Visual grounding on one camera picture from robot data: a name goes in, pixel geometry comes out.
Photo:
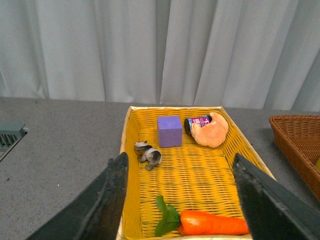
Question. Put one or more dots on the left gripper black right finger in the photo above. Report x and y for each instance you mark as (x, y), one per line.
(271, 211)

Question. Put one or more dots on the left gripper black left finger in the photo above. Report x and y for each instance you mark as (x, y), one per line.
(96, 213)

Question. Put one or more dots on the yellow packing tape roll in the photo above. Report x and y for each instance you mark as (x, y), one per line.
(317, 165)

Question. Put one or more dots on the brown wicker basket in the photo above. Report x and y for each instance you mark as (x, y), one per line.
(298, 137)

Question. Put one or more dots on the yellow woven basket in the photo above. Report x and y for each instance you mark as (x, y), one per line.
(190, 177)

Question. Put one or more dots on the orange toy carrot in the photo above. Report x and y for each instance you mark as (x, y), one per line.
(196, 223)

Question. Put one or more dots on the toy croissant bread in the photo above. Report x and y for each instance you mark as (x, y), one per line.
(212, 134)

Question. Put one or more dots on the purple foam cube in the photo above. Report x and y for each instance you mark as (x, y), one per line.
(169, 131)

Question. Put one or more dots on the white curtain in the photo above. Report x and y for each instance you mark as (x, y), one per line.
(259, 54)

